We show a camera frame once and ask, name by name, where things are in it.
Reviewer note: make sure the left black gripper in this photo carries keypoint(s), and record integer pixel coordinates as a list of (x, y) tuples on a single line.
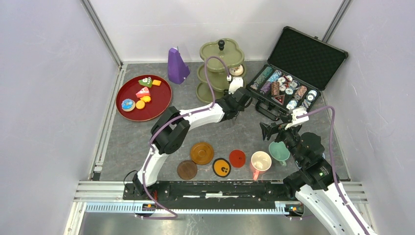
[(225, 97)]

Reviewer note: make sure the small orange pastry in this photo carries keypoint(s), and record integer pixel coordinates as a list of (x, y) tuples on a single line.
[(146, 99)]

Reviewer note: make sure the red triangle all-in button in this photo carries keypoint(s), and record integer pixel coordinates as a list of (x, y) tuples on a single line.
[(279, 99)]

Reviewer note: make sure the light wooden round coaster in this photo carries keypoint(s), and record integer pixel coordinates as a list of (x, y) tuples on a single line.
[(202, 153)]

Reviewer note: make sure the red round coaster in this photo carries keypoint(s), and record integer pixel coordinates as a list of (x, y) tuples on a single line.
[(237, 158)]

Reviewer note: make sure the purple metronome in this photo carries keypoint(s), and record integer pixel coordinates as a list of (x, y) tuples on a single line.
[(177, 70)]

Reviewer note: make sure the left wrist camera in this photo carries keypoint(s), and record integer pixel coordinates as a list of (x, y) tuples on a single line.
[(236, 83)]

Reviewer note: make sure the orange square pastry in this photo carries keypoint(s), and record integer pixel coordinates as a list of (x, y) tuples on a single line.
[(156, 82)]

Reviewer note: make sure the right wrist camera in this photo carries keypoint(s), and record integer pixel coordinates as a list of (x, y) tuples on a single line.
[(298, 117)]

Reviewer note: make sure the red round tray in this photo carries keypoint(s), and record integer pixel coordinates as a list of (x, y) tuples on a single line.
[(161, 97)]

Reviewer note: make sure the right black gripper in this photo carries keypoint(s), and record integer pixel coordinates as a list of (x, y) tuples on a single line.
[(267, 129)]

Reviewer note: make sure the pink cream mug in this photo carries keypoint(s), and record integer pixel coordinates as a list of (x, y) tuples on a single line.
[(260, 162)]

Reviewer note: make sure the blue frosted donut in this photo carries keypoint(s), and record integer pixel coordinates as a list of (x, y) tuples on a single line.
[(128, 105)]

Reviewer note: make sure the black poker chip case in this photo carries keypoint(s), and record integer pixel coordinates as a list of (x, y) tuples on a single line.
[(300, 67)]

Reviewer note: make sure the orange round cookie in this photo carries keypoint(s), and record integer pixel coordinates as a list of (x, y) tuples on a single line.
[(140, 104)]

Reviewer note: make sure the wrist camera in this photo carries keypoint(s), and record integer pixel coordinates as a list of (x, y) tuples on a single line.
[(298, 117), (236, 83)]

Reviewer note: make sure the dark wooden round coaster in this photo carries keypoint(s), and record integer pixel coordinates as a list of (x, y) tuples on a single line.
[(187, 170)]

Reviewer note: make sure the green cake slice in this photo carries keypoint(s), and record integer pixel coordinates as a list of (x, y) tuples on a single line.
[(146, 82)]

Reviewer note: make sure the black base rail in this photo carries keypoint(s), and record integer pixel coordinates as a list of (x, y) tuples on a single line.
[(212, 195)]

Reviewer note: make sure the green three-tier serving stand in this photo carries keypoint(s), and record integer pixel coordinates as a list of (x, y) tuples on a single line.
[(214, 77)]

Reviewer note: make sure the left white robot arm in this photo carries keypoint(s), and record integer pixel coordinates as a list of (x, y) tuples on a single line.
[(171, 129)]

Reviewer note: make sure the chocolate cream donut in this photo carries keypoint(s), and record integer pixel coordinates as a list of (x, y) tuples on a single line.
[(237, 71)]

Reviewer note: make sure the teal mug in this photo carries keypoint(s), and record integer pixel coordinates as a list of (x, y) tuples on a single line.
[(279, 152)]

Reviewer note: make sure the black yellow round coaster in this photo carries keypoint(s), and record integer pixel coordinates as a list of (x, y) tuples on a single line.
[(221, 167)]

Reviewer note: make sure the pink cake slice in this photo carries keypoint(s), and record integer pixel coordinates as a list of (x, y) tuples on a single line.
[(143, 92)]

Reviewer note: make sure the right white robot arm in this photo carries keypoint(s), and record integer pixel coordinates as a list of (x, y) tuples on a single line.
[(316, 184)]

